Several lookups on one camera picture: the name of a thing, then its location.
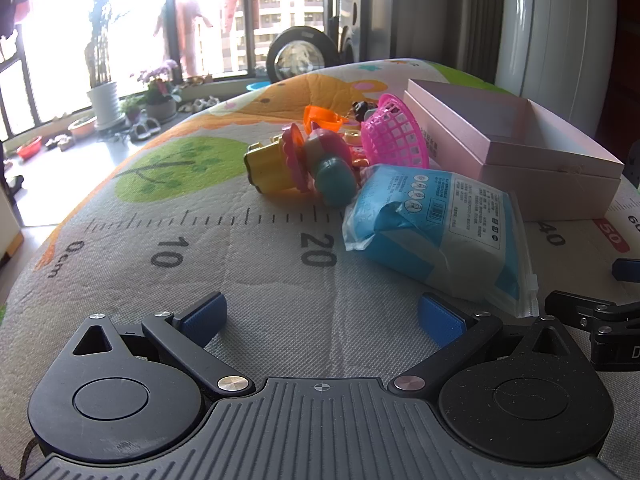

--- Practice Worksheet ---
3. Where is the red basin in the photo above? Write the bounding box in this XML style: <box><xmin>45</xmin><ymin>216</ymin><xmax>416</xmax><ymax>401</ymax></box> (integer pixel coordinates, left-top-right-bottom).
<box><xmin>16</xmin><ymin>137</ymin><xmax>44</xmax><ymax>162</ymax></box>

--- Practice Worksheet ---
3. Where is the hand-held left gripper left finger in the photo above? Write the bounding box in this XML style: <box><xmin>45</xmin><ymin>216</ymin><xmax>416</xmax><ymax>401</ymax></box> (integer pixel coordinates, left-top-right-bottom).
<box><xmin>72</xmin><ymin>291</ymin><xmax>252</xmax><ymax>396</ymax></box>

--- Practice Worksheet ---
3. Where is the printed play mat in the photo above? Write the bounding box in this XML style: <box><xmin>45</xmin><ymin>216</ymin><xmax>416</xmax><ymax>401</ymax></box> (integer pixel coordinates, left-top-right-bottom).
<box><xmin>0</xmin><ymin>57</ymin><xmax>640</xmax><ymax>480</ymax></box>

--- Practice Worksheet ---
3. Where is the pink and teal toy figure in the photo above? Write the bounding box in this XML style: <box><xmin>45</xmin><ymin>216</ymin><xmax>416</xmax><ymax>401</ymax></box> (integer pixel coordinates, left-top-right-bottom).
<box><xmin>299</xmin><ymin>127</ymin><xmax>362</xmax><ymax>209</ymax></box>

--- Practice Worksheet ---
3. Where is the white standing air conditioner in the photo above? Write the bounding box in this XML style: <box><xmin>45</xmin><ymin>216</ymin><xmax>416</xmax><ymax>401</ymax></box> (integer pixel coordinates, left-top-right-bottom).
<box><xmin>494</xmin><ymin>0</ymin><xmax>622</xmax><ymax>136</ymax></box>

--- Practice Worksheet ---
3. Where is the row of small shoes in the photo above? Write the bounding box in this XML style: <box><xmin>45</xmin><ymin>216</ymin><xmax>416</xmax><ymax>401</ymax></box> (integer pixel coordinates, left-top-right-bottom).
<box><xmin>176</xmin><ymin>95</ymin><xmax>222</xmax><ymax>114</ymax></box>

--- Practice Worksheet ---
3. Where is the pink hanging garment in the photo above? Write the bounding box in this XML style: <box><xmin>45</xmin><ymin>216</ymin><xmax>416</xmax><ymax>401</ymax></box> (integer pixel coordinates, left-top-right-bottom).
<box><xmin>154</xmin><ymin>0</ymin><xmax>213</xmax><ymax>77</ymax></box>

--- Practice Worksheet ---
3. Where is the small green potted plant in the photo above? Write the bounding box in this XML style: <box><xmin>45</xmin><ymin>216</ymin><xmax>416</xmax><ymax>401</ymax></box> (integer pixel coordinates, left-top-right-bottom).
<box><xmin>120</xmin><ymin>95</ymin><xmax>147</xmax><ymax>123</ymax></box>

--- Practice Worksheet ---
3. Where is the yellow toy with pink disc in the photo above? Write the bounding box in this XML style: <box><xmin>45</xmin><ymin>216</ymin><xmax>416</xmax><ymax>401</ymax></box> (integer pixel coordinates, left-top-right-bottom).
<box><xmin>243</xmin><ymin>124</ymin><xmax>307</xmax><ymax>196</ymax></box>

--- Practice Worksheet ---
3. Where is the orange plastic cup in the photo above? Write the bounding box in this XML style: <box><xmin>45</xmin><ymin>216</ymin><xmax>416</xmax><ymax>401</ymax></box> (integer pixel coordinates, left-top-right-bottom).
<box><xmin>303</xmin><ymin>104</ymin><xmax>347</xmax><ymax>132</ymax></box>

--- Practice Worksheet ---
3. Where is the grey appliance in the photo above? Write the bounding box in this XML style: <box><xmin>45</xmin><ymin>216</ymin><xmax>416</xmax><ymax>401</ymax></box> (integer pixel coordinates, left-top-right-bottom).
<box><xmin>336</xmin><ymin>0</ymin><xmax>375</xmax><ymax>68</ymax></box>

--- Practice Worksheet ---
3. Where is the pink cardboard box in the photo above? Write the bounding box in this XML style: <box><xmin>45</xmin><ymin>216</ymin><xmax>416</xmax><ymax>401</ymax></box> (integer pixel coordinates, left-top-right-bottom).
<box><xmin>402</xmin><ymin>78</ymin><xmax>626</xmax><ymax>223</ymax></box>

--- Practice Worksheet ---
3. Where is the shallow terracotta pot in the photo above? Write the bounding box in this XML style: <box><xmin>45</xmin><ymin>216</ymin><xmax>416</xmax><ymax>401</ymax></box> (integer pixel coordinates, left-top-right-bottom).
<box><xmin>67</xmin><ymin>116</ymin><xmax>98</xmax><ymax>139</ymax></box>

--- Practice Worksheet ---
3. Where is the black window frame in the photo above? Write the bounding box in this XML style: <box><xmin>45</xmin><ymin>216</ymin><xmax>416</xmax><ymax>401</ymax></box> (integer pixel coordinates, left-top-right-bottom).
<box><xmin>0</xmin><ymin>0</ymin><xmax>337</xmax><ymax>142</ymax></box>

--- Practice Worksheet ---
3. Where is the pink flowering potted plant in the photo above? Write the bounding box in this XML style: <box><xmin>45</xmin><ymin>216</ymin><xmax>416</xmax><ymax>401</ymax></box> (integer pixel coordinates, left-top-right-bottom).
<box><xmin>130</xmin><ymin>59</ymin><xmax>182</xmax><ymax>122</ymax></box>

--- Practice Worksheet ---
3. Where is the pink plastic toy basket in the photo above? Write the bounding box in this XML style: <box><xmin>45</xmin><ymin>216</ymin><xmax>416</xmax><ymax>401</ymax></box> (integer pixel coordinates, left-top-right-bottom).
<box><xmin>361</xmin><ymin>92</ymin><xmax>431</xmax><ymax>170</ymax></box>

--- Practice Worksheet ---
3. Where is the orange hanging garment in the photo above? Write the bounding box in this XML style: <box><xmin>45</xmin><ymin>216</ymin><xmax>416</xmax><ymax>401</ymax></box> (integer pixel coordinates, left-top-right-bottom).
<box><xmin>219</xmin><ymin>0</ymin><xmax>262</xmax><ymax>73</ymax></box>

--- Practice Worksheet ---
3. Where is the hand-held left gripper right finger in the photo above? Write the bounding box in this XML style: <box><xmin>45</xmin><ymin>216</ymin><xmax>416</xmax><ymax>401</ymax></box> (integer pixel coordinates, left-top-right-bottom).
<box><xmin>392</xmin><ymin>294</ymin><xmax>582</xmax><ymax>395</ymax></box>

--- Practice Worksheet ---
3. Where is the blue tissue pack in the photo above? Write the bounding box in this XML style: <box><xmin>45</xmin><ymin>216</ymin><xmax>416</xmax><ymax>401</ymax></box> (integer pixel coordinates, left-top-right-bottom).
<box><xmin>342</xmin><ymin>162</ymin><xmax>540</xmax><ymax>318</ymax></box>

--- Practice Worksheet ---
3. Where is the pair of white sandals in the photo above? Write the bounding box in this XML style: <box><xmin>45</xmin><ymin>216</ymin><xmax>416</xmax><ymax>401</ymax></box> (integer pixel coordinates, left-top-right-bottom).
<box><xmin>128</xmin><ymin>117</ymin><xmax>162</xmax><ymax>142</ymax></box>

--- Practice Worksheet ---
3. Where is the pair of brown shoes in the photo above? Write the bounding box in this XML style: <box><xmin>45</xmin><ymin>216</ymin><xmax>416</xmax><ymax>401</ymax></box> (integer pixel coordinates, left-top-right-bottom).
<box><xmin>45</xmin><ymin>132</ymin><xmax>77</xmax><ymax>152</ymax></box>

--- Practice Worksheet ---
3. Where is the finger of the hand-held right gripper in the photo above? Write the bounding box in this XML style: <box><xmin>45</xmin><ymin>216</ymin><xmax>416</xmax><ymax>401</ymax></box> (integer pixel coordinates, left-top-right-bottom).
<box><xmin>544</xmin><ymin>290</ymin><xmax>640</xmax><ymax>342</ymax></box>
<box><xmin>612</xmin><ymin>258</ymin><xmax>640</xmax><ymax>282</ymax></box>

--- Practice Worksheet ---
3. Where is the tall plant in white pot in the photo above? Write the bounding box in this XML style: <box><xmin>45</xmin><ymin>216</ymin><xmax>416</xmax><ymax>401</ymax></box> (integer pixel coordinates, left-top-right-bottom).
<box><xmin>80</xmin><ymin>0</ymin><xmax>128</xmax><ymax>130</ymax></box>

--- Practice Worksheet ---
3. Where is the dark curtain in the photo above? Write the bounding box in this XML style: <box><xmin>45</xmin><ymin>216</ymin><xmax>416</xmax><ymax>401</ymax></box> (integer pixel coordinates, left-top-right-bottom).
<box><xmin>394</xmin><ymin>0</ymin><xmax>507</xmax><ymax>87</ymax></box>

